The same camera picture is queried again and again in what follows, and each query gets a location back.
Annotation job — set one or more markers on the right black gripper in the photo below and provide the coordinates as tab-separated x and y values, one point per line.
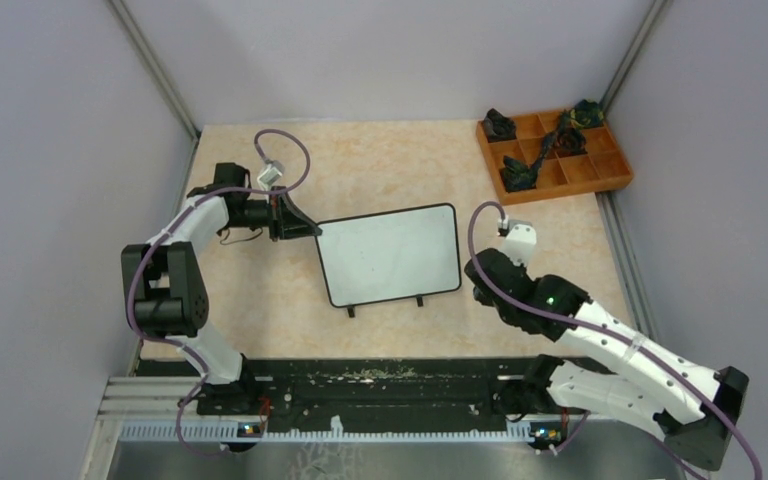
484	300

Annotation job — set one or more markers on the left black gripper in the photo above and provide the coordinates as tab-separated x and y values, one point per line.
287	221

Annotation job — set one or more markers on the small whiteboard with stand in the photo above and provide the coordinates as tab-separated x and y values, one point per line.
403	254

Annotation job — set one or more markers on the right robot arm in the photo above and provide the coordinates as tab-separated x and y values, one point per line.
622	371

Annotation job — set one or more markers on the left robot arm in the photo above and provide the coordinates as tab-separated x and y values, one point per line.
165	293

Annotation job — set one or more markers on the dark cloth bundle front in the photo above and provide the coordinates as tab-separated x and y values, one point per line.
520	173

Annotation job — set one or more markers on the dark cloth bundle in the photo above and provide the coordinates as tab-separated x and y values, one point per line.
520	173
569	141
585	114
497	127

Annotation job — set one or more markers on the orange compartment tray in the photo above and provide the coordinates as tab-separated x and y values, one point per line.
598	166

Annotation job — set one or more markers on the dark cloth bundle middle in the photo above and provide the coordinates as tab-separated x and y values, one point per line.
569	141

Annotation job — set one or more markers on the dark cloth bundle left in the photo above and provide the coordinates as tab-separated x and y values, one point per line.
497	127

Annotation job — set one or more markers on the dark cloth bundle back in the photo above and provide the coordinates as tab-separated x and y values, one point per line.
585	114

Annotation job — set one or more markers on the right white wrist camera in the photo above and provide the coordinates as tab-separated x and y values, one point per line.
518	240

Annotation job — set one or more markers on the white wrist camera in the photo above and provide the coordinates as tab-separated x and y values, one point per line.
270	174
518	240

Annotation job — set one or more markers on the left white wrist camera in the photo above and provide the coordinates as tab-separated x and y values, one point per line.
270	174

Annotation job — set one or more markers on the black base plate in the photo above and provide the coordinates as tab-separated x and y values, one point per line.
390	396

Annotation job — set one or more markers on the aluminium frame rail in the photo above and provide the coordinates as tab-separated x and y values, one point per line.
148	403

